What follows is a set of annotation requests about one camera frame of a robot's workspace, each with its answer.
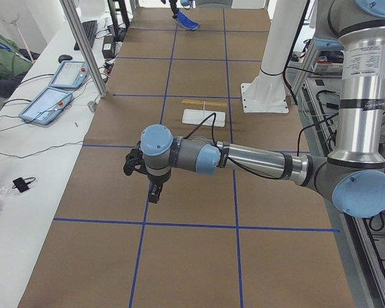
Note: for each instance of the black power adapter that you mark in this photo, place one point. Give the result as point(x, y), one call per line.
point(109, 47)

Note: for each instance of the blue microfibre towel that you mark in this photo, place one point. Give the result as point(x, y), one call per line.
point(186, 22)

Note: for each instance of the black computer mouse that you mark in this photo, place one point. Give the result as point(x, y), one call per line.
point(62, 58)

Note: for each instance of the inner wooden rack rod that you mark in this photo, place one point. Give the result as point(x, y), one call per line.
point(216, 104)

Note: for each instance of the black keyboard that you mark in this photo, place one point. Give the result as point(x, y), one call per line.
point(90, 28)

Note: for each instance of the lower teach pendant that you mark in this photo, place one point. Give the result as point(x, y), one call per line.
point(46, 107)

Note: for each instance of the upper teach pendant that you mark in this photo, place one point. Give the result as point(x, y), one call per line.
point(69, 75)

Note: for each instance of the aluminium frame post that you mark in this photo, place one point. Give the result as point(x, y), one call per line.
point(84, 46)

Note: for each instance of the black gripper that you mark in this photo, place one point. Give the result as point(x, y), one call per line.
point(158, 178)

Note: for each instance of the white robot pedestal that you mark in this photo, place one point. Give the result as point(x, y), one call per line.
point(266, 93)

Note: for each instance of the white towel rack base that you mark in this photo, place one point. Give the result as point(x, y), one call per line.
point(195, 117)

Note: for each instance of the green jacket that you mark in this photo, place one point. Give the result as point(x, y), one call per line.
point(12, 62)

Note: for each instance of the teach pendant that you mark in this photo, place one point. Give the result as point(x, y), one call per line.
point(46, 107)
point(69, 75)

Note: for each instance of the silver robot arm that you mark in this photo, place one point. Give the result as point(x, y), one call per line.
point(352, 175)
point(187, 4)

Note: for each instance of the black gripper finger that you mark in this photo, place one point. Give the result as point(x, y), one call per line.
point(174, 9)

